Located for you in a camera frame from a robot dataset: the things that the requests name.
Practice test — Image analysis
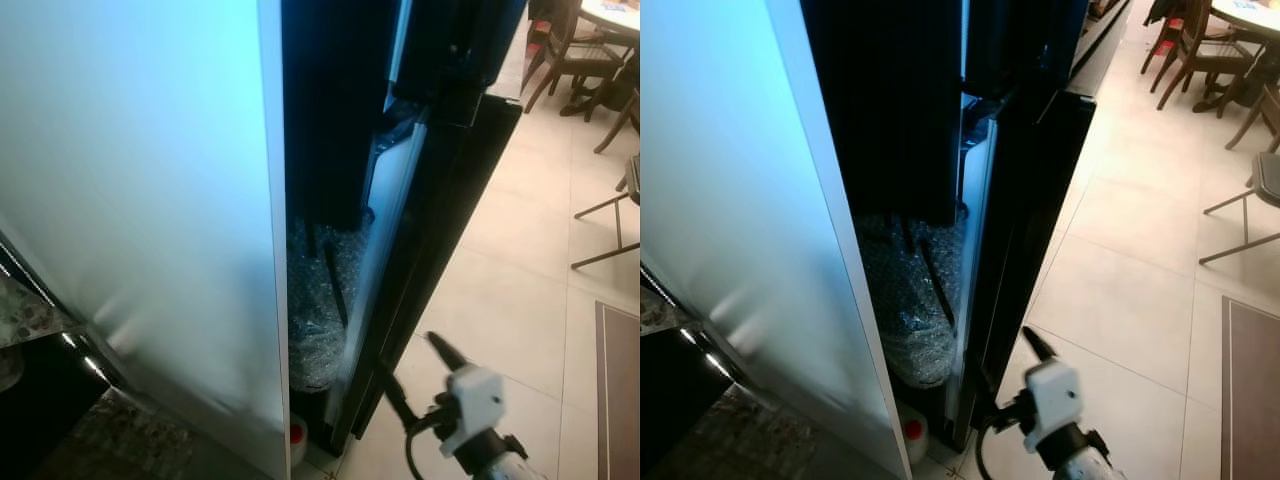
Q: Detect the dark wooden dining chair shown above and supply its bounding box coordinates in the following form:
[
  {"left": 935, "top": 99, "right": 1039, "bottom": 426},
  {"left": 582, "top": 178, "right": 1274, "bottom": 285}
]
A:
[
  {"left": 1225, "top": 84, "right": 1280, "bottom": 153},
  {"left": 1157, "top": 0, "right": 1253, "bottom": 112},
  {"left": 594, "top": 88, "right": 641, "bottom": 156},
  {"left": 522, "top": 0, "right": 627, "bottom": 114}
]

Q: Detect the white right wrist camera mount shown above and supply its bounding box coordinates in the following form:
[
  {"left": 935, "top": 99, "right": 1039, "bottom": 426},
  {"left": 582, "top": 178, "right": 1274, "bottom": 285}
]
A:
[
  {"left": 440, "top": 365, "right": 507, "bottom": 459},
  {"left": 1022, "top": 360, "right": 1085, "bottom": 453}
]

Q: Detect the brown floor mat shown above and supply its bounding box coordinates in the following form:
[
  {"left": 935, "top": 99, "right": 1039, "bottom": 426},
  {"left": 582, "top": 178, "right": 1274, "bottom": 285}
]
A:
[
  {"left": 596, "top": 300, "right": 641, "bottom": 480},
  {"left": 1220, "top": 296, "right": 1280, "bottom": 480}
]

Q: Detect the white round dining table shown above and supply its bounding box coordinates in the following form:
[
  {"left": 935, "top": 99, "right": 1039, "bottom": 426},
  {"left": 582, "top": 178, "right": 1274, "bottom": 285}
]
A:
[
  {"left": 580, "top": 0, "right": 641, "bottom": 37},
  {"left": 1210, "top": 0, "right": 1280, "bottom": 41}
]

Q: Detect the brown speckled rug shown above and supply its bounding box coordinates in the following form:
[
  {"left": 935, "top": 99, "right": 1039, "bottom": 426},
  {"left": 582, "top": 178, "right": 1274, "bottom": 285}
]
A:
[
  {"left": 690, "top": 385, "right": 891, "bottom": 480},
  {"left": 35, "top": 388, "right": 276, "bottom": 480}
]

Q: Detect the black fridge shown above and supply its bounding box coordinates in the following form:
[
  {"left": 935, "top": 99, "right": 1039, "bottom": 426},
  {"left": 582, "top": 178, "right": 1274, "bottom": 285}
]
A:
[
  {"left": 800, "top": 0, "right": 1133, "bottom": 451},
  {"left": 283, "top": 0, "right": 528, "bottom": 456}
]

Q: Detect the metal folding chair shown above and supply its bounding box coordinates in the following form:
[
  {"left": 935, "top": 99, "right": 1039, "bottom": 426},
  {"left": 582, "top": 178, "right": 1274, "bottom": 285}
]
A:
[
  {"left": 571, "top": 153, "right": 641, "bottom": 270},
  {"left": 1199, "top": 151, "right": 1280, "bottom": 266}
]

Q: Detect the clear bubble wrap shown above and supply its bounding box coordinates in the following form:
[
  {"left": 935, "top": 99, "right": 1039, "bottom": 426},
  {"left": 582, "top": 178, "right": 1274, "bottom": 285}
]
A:
[
  {"left": 858, "top": 208, "right": 967, "bottom": 389},
  {"left": 288, "top": 208, "right": 377, "bottom": 393}
]

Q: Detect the white glossy fridge panel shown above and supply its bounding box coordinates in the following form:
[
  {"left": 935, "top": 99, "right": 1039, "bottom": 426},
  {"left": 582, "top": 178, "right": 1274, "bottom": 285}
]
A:
[
  {"left": 640, "top": 0, "right": 913, "bottom": 480},
  {"left": 0, "top": 0, "right": 293, "bottom": 480}
]

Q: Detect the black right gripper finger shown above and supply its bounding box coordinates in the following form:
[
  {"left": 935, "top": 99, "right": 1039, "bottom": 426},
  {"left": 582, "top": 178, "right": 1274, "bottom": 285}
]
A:
[
  {"left": 1022, "top": 327, "right": 1059, "bottom": 364},
  {"left": 375, "top": 360, "right": 417, "bottom": 432},
  {"left": 427, "top": 333, "right": 469, "bottom": 372}
]

